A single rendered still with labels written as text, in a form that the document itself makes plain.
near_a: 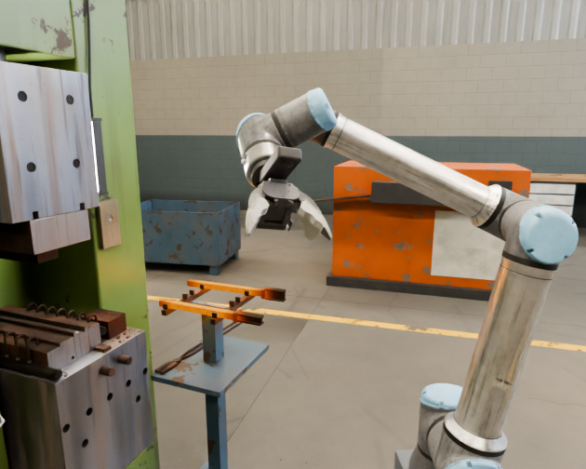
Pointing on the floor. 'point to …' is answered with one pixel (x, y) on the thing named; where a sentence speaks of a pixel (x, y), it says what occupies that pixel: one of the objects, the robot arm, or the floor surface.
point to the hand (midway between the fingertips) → (292, 234)
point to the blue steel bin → (191, 232)
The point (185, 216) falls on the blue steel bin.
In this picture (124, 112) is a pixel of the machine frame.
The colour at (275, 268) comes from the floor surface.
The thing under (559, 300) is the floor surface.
